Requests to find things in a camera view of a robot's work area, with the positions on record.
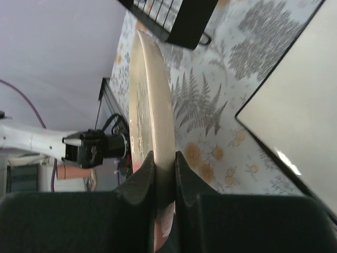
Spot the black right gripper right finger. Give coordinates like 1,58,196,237
175,152,336,252

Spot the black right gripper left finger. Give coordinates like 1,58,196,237
1,152,155,252

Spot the pink round plate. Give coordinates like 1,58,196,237
128,30,175,251

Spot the white black rimmed square plate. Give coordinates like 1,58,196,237
236,1,336,216

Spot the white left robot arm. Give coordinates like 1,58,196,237
1,111,130,169

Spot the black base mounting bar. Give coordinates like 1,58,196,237
94,77,130,155

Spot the floral table mat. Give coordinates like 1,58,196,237
158,1,319,195

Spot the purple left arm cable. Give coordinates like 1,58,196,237
0,79,58,193

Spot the black wire dish rack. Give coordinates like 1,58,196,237
118,0,217,50

